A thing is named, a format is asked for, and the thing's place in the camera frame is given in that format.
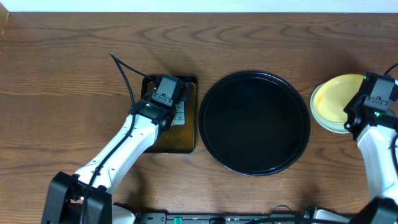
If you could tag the yellow plate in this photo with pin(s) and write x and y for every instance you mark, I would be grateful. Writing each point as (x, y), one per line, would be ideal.
(334, 95)

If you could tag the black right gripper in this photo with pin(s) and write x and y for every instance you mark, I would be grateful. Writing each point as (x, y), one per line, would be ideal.
(352, 102)

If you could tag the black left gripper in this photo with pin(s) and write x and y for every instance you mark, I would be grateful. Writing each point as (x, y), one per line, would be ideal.
(179, 119)

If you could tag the black round tray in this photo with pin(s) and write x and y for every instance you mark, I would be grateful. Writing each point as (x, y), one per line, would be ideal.
(254, 123)

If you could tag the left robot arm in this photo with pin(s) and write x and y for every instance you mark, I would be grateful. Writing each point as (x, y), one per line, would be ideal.
(86, 196)

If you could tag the light blue plate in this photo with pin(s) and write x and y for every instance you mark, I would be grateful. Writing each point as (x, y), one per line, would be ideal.
(335, 128)

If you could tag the black rectangular water tray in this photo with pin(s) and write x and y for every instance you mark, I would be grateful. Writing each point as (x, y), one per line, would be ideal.
(180, 139)

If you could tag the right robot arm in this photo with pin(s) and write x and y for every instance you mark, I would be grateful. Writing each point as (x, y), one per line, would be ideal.
(375, 132)

